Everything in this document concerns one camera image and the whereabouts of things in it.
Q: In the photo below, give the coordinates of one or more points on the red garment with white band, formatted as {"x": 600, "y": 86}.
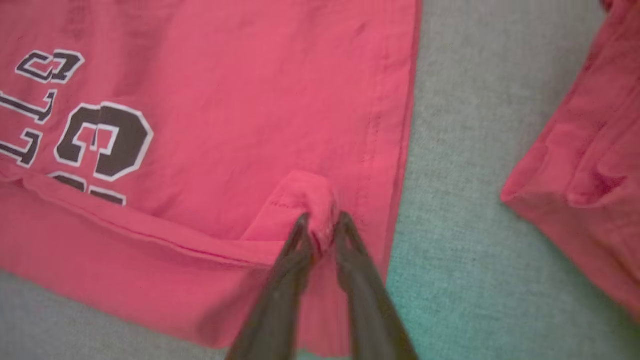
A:
{"x": 590, "y": 175}

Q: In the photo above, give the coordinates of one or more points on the red garment with thin stripes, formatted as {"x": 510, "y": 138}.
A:
{"x": 225, "y": 100}

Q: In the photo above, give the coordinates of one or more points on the large grey sofa seat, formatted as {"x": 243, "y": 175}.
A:
{"x": 460, "y": 150}

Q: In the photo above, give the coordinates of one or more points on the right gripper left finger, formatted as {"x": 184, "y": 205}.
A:
{"x": 280, "y": 300}

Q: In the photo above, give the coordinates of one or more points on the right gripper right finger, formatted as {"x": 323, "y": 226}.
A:
{"x": 370, "y": 305}

